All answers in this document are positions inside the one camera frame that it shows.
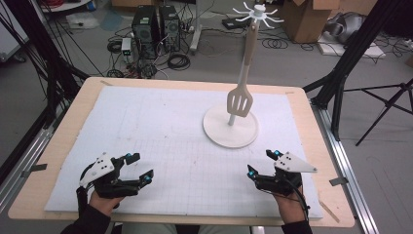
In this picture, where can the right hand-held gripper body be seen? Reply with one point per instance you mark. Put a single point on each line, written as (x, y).
(282, 183)

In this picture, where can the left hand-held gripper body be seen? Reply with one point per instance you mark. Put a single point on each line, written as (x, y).
(112, 187)

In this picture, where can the white utensil rack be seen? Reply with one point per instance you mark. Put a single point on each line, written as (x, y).
(227, 130)

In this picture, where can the beige slotted spatula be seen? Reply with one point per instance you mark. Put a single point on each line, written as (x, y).
(250, 52)

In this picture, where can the person's left hand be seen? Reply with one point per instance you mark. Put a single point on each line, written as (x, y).
(104, 204)

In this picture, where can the person's right hand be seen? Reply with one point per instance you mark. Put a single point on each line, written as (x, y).
(290, 209)

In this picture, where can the white grid mat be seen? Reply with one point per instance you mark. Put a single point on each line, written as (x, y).
(146, 130)

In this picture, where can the thin wooden stick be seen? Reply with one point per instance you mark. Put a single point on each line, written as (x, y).
(329, 211)

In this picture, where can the black table clip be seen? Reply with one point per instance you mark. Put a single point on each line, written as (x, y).
(35, 168)
(338, 181)

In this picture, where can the small white power box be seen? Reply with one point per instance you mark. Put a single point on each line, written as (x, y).
(126, 45)

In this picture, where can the black tripod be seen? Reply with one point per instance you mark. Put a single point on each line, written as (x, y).
(388, 104)

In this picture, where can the black computer tower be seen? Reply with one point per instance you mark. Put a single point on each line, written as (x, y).
(169, 27)
(145, 31)

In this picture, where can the brown cardboard box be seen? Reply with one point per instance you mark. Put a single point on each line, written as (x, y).
(303, 22)

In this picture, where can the white stand leg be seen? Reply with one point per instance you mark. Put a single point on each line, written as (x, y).
(196, 35)

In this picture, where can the flat black floor device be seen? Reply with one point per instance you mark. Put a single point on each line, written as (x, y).
(232, 22)

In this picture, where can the white foam board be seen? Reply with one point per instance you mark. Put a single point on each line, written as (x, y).
(373, 52)

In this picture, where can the grey bag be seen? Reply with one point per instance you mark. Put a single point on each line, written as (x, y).
(345, 27)

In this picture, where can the round white table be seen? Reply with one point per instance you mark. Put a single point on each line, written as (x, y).
(65, 6)

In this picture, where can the aluminium rail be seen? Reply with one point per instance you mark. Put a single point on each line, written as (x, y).
(22, 165)
(349, 169)

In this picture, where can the black metal frame strut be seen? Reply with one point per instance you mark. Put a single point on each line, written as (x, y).
(52, 71)
(354, 52)

